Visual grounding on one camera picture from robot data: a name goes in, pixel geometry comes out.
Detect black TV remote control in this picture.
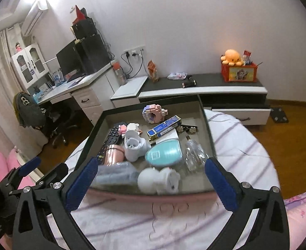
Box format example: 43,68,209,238
96,122,128,165

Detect white plug night light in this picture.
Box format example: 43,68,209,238
124,130,151,162

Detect clear glass perfume bottle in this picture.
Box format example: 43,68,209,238
185,135,209,172

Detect black hair clip white flowers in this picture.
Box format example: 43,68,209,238
176,124,197,134

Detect pink pillow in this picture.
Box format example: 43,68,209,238
0,148,20,182

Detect black office chair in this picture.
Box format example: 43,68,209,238
13,91,78,148

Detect rose gold metal can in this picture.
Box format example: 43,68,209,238
103,145,125,166

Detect clear blue storage case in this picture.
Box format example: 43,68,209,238
91,161,139,188

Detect white pearl hair clip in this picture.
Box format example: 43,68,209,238
118,123,142,137

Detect white striped bed sheet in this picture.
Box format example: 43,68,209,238
70,110,290,249

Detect white computer desk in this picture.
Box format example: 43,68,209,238
38,60,120,125

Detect beige curtain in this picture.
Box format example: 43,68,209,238
0,24,47,158

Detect pink storage box green rim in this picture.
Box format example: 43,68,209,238
73,94,218,205

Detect blue rectangular carton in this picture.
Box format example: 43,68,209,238
147,115,182,141

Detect white glass door cabinet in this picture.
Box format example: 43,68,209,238
11,43,50,89

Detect teal lidded plastic box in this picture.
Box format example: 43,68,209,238
145,139,183,168

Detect black computer monitor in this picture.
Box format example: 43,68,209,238
56,40,85,82

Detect plastic bottle red cap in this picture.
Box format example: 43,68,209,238
113,62,127,86

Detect orange snack bag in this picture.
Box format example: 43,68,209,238
147,60,159,82

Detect black speaker on tower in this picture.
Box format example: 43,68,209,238
72,17,97,40

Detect white plastic packet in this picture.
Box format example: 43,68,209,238
167,72,187,80

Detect black cylinder flashlight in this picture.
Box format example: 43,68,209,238
182,80,196,88

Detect red printed storage box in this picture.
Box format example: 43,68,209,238
221,63,258,83

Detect white air conditioner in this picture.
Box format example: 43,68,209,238
21,0,48,37

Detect orange octopus plush toy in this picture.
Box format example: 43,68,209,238
221,49,243,66

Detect white wall power strip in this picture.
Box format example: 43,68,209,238
124,45,145,56

